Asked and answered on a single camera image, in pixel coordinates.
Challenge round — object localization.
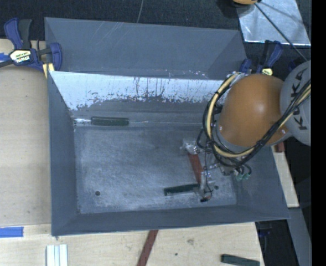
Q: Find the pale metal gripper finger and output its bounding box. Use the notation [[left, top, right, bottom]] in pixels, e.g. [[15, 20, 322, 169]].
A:
[[199, 171, 216, 198], [180, 139, 201, 154]]

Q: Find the dark green flat block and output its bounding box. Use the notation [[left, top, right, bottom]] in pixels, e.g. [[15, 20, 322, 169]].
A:
[[220, 253, 261, 266], [163, 183, 201, 197], [91, 116, 130, 127]]

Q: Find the grey metal bin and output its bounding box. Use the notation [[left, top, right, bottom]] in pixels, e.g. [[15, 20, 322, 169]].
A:
[[44, 17, 291, 237]]

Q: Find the pale wood board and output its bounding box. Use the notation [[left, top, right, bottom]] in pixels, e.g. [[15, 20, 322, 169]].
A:
[[0, 67, 53, 227]]

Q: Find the black cylinder on white bracket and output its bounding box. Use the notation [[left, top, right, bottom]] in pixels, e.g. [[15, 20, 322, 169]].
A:
[[199, 190, 214, 204]]

